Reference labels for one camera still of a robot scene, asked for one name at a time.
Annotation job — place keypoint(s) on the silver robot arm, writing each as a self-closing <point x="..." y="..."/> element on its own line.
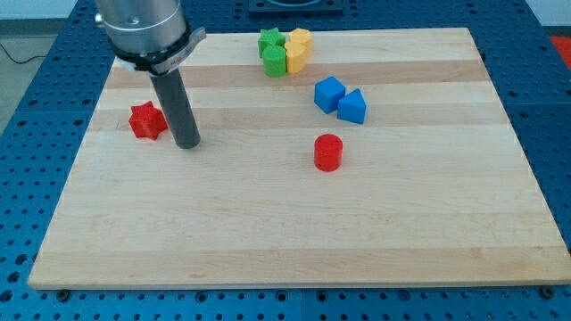
<point x="153" y="36"/>

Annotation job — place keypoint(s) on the green star block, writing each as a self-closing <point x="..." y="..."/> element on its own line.
<point x="269" y="37"/>

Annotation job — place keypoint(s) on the red star block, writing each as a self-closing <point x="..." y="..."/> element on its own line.
<point x="146" y="121"/>

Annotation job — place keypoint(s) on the red cylinder block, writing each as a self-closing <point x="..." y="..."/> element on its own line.
<point x="328" y="152"/>

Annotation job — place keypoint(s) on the blue cube block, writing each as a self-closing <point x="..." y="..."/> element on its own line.
<point x="327" y="94"/>

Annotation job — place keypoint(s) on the blue triangle block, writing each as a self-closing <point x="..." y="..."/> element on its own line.
<point x="352" y="107"/>

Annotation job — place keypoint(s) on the wooden board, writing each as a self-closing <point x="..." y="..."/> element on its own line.
<point x="434" y="189"/>

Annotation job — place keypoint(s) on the green cylinder block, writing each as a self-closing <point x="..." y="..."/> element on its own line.
<point x="274" y="61"/>

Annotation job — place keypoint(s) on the yellow heart block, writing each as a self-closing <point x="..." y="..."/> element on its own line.
<point x="295" y="57"/>

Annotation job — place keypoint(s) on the yellow hexagon block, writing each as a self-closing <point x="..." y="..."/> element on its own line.
<point x="303" y="37"/>

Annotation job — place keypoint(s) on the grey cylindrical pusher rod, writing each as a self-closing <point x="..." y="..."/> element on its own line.
<point x="171" y="92"/>

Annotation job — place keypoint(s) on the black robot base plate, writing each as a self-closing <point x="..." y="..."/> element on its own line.
<point x="257" y="7"/>

